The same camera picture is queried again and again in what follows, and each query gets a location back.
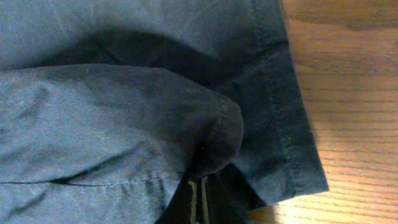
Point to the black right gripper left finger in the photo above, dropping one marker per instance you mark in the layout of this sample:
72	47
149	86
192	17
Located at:
182	208

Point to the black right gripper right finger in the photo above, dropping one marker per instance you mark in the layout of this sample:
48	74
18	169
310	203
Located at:
226	197

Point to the navy blue shorts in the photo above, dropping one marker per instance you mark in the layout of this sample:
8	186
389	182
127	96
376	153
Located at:
105	104

